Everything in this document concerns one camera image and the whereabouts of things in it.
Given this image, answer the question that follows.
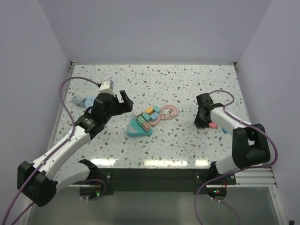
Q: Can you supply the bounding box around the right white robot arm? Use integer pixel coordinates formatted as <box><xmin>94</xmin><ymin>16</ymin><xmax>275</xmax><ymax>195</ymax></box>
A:
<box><xmin>194</xmin><ymin>93</ymin><xmax>270</xmax><ymax>184</ymax></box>

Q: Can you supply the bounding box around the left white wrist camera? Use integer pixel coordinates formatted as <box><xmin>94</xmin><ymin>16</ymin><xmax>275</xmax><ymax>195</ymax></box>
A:
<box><xmin>98</xmin><ymin>79</ymin><xmax>115</xmax><ymax>96</ymax></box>

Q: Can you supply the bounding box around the brownish pink plug adapter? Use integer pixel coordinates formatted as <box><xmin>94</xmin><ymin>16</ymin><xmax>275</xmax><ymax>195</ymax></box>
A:
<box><xmin>142</xmin><ymin>122</ymin><xmax>151</xmax><ymax>132</ymax></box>

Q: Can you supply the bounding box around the teal triangular power strip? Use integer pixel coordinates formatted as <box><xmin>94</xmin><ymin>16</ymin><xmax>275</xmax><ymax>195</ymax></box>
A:
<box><xmin>127</xmin><ymin>119</ymin><xmax>153</xmax><ymax>137</ymax></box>

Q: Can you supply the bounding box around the pink coiled cord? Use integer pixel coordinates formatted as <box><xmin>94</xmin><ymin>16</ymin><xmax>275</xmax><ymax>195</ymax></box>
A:
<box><xmin>159</xmin><ymin>105</ymin><xmax>180</xmax><ymax>121</ymax></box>

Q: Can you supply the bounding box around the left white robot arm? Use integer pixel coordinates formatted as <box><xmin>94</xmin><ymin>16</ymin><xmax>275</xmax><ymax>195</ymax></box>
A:
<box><xmin>17</xmin><ymin>90</ymin><xmax>134</xmax><ymax>207</ymax></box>

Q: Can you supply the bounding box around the yellow plug adapter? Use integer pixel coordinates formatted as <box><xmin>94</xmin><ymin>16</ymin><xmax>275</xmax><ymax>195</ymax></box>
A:
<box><xmin>145</xmin><ymin>106</ymin><xmax>154</xmax><ymax>115</ymax></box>

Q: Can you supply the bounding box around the pink round power strip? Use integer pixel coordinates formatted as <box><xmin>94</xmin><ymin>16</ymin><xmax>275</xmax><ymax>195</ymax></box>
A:
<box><xmin>148</xmin><ymin>105</ymin><xmax>161</xmax><ymax>127</ymax></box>

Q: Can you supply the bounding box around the light green plug adapter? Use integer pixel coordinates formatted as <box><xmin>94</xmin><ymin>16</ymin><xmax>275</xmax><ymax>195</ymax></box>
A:
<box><xmin>136</xmin><ymin>116</ymin><xmax>146</xmax><ymax>127</ymax></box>

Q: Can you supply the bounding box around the blue cord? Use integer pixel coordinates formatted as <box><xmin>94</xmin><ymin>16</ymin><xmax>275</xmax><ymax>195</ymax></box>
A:
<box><xmin>71</xmin><ymin>95</ymin><xmax>87</xmax><ymax>107</ymax></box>

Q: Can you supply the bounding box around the blue round power strip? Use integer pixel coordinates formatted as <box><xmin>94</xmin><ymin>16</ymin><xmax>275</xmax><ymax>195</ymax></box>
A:
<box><xmin>84</xmin><ymin>96</ymin><xmax>96</xmax><ymax>108</ymax></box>

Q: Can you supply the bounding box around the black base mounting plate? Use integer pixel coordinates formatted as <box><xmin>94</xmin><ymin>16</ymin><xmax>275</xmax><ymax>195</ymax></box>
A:
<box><xmin>70</xmin><ymin>167</ymin><xmax>237</xmax><ymax>195</ymax></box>

